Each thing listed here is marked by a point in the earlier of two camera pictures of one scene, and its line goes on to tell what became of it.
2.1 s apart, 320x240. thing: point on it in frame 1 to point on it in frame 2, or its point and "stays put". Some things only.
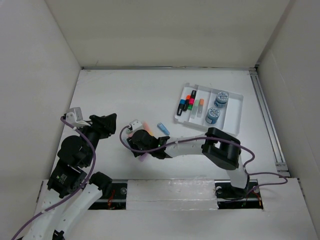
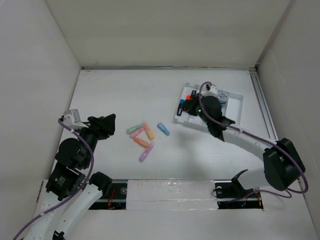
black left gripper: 105,124 stays put
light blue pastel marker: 161,126 stays put
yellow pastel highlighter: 146,127 stays put
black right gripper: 133,145 to 190,105
